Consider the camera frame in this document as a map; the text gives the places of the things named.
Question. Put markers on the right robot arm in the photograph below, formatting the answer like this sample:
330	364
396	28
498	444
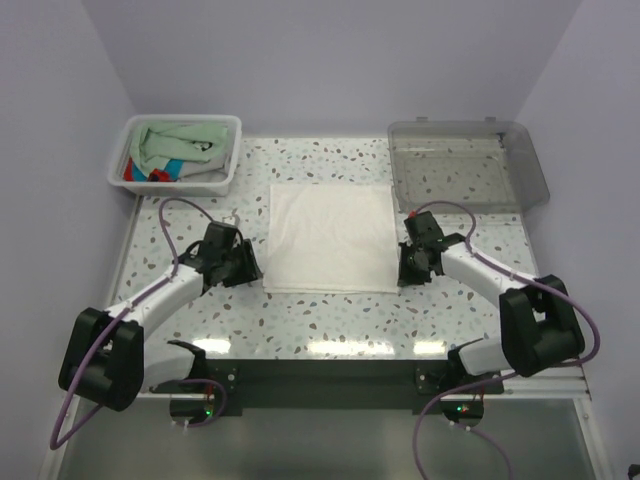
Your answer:
538	326

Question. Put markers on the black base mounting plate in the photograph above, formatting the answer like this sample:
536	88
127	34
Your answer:
354	384

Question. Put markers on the colourful striped towel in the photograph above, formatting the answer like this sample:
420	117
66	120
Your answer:
170	173

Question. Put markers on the clear grey plastic bin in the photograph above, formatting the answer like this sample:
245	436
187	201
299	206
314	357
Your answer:
487	166

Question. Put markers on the white towel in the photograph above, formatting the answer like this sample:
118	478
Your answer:
331	238

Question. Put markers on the mint green towel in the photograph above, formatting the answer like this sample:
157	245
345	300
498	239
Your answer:
202	146

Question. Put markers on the white plastic basket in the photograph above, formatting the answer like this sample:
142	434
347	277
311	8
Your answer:
211	183

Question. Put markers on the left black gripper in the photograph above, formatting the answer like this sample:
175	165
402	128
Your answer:
249	271

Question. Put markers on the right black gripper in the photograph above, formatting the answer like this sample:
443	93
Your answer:
405	277

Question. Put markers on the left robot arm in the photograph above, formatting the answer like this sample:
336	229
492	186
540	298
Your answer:
106	360

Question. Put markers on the aluminium frame rail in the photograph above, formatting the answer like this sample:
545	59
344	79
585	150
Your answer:
553	383

